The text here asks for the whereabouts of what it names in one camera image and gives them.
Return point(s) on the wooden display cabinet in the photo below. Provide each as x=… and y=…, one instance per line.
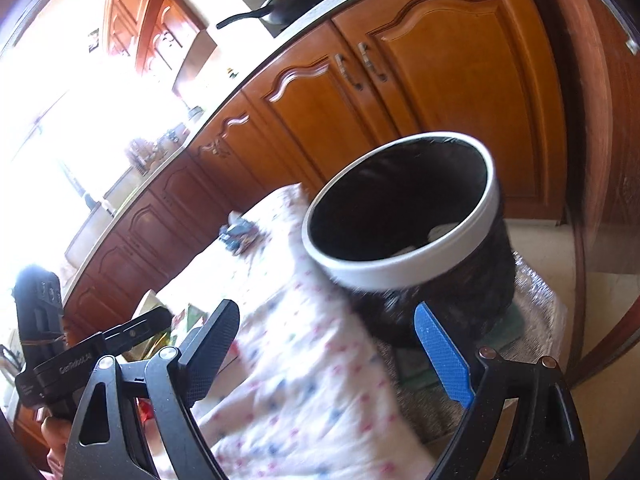
x=590, y=110

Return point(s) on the printed white blanket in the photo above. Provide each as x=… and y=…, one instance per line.
x=310, y=385

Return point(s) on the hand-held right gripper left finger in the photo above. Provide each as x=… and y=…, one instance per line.
x=210, y=355

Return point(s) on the white crumpled tissue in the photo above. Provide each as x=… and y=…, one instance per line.
x=442, y=231

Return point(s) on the wooden wall cabinet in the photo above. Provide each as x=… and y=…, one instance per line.
x=150, y=25

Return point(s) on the green yellow snack wrapper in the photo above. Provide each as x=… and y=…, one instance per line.
x=191, y=316

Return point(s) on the black bin with white rim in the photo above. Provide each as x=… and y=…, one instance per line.
x=400, y=266

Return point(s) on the stool with green cushion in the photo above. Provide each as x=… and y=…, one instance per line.
x=537, y=305

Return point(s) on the row of small jars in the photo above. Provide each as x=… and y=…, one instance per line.
x=160, y=147

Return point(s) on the white foam block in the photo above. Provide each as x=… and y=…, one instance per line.
x=149, y=304

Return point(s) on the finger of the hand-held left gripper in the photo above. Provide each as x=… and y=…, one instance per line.
x=140, y=327

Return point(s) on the printed paper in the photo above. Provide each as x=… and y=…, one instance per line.
x=240, y=235

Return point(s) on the beige range hood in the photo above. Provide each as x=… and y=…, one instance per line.
x=197, y=60

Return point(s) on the person's left hand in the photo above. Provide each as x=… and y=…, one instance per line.
x=56, y=437

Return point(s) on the wooden kitchen base cabinet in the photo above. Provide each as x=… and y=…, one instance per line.
x=210, y=200

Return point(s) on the wooden cabinet door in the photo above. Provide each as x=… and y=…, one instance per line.
x=310, y=110
x=450, y=85

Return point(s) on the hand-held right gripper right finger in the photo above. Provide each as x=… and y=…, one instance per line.
x=440, y=355

